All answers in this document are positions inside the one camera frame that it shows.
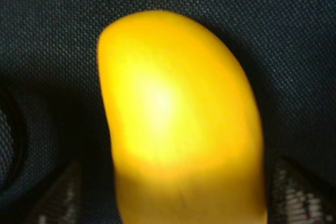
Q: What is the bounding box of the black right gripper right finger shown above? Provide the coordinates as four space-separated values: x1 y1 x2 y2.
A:
269 156 335 223

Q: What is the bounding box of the yellow mango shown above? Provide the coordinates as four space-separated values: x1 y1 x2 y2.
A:
97 10 268 223

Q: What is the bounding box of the black table cloth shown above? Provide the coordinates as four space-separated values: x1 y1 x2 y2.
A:
1 0 335 223

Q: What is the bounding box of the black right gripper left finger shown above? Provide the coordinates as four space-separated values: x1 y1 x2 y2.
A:
28 161 81 223

